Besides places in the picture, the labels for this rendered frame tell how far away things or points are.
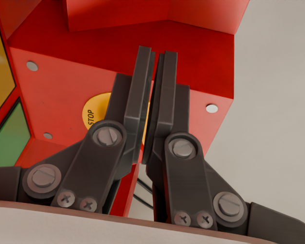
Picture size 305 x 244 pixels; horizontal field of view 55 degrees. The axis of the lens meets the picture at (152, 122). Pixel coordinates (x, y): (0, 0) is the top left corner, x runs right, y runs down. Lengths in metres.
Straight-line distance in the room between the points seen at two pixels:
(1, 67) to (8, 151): 0.07
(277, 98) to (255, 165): 0.49
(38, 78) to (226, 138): 1.30
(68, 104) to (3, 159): 0.06
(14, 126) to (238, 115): 1.18
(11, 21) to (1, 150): 0.27
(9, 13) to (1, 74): 0.26
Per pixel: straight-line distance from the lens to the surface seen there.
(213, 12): 0.25
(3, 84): 0.22
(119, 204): 1.48
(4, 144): 0.24
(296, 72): 1.22
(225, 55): 0.24
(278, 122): 1.40
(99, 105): 0.23
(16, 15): 0.49
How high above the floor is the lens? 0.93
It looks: 40 degrees down
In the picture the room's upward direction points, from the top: 166 degrees counter-clockwise
